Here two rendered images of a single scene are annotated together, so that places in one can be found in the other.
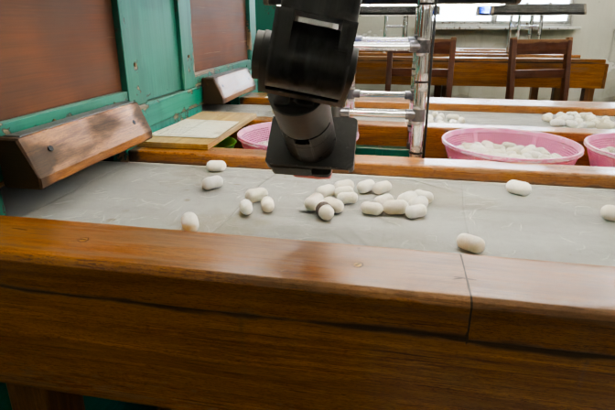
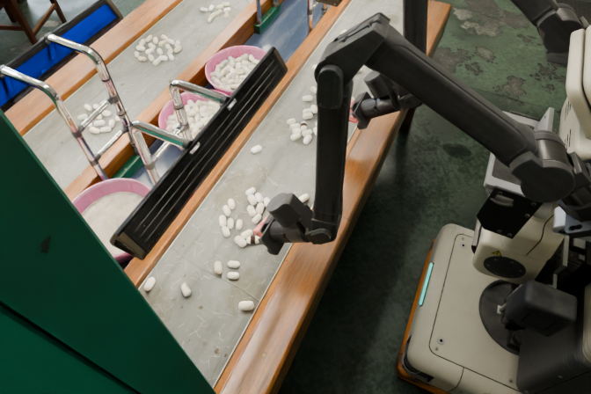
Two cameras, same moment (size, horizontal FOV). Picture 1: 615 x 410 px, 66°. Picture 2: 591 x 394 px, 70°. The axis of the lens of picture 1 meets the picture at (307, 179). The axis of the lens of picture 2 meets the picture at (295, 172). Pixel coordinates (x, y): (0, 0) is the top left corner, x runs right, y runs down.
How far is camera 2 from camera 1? 99 cm
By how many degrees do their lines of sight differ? 66
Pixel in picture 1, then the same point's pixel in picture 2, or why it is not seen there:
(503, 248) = (305, 187)
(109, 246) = (275, 340)
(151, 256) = (291, 321)
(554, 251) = (312, 173)
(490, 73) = not seen: outside the picture
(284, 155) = (278, 245)
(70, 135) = not seen: hidden behind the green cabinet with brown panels
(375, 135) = (115, 164)
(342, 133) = not seen: hidden behind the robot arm
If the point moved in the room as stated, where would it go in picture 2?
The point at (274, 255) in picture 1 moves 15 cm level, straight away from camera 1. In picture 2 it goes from (304, 272) to (248, 261)
